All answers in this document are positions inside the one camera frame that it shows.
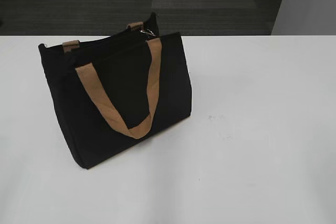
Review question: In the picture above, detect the black tote bag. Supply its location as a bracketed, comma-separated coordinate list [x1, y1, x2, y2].
[38, 13, 192, 169]

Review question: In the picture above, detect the silver zipper pull with ring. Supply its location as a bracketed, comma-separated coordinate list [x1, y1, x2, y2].
[140, 29, 156, 37]

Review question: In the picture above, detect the tan front bag handle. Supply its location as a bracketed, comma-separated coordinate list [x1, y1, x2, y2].
[75, 38, 162, 140]

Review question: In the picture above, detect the tan bag handle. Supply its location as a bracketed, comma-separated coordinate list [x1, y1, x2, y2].
[75, 38, 162, 140]
[62, 22, 144, 53]

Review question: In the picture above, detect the tan rear bag handle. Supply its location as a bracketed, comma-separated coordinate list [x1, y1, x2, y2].
[62, 22, 144, 53]

